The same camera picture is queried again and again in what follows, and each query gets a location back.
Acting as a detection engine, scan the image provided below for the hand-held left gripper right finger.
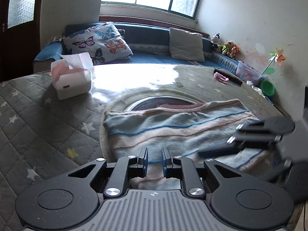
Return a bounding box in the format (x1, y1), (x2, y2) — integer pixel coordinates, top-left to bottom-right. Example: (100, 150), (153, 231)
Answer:
(162, 147), (244, 199)

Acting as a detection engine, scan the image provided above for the white crumpled cloth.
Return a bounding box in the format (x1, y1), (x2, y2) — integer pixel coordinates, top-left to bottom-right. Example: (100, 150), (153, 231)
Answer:
(246, 80), (263, 95)

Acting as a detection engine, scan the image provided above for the orange plush toy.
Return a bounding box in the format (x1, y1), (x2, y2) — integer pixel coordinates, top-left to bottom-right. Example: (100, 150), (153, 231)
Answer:
(230, 45), (241, 59)

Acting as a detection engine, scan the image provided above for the butterfly print pillow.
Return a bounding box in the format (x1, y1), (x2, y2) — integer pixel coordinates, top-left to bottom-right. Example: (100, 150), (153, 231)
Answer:
(61, 22), (133, 65)

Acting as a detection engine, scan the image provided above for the blue sofa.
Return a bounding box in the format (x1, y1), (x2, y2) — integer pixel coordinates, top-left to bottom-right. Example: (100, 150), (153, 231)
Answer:
(32, 22), (241, 77)

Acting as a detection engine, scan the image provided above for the green plastic bucket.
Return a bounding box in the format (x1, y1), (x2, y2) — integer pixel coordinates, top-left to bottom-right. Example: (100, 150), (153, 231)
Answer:
(260, 80), (275, 97)

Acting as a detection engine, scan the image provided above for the grey star quilted cover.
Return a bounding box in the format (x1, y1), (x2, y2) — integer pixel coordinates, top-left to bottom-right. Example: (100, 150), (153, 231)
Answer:
(0, 63), (293, 231)

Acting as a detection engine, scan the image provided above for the colourful pinwheel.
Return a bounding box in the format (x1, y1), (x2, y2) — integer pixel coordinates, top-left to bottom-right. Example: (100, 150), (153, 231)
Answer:
(261, 48), (287, 76)

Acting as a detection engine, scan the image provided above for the dark wooden door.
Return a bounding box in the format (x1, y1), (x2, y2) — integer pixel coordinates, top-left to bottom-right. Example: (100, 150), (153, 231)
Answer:
(0, 0), (46, 83)

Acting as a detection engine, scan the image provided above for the pink cloth item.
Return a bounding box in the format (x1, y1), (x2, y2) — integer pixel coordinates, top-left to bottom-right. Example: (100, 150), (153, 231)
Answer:
(213, 72), (230, 84)

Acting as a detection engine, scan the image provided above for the clear plastic storage box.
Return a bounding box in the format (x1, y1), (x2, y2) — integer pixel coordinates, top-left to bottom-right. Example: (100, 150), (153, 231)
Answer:
(235, 61), (265, 84)

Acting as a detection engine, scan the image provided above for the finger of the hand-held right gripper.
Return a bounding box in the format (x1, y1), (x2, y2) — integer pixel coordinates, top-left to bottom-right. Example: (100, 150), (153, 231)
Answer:
(228, 116), (296, 145)
(197, 141), (273, 161)

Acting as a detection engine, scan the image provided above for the plain grey pillow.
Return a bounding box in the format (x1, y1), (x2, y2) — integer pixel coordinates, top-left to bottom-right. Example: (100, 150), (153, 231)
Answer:
(168, 27), (205, 62)

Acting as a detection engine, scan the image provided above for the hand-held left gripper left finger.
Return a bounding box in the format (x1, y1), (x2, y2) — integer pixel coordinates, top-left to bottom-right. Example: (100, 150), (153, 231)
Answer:
(68, 147), (149, 198)

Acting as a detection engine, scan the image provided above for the black white plush toy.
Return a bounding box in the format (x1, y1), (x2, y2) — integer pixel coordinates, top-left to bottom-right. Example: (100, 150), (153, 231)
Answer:
(211, 32), (222, 51)

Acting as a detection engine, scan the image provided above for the pastel striped fleece garment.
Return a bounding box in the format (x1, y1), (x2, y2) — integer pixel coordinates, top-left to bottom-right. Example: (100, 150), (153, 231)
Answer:
(100, 90), (277, 190)

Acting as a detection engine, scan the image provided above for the white pink tissue box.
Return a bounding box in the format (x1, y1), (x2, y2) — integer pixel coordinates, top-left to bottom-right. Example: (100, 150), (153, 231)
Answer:
(50, 52), (94, 100)

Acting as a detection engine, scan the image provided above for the green yellow plush toy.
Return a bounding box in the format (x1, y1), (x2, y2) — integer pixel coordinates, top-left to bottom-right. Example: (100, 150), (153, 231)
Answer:
(221, 40), (235, 56)

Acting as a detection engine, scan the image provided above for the black remote control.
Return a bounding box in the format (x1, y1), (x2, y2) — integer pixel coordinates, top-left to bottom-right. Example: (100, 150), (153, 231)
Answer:
(214, 68), (243, 86)

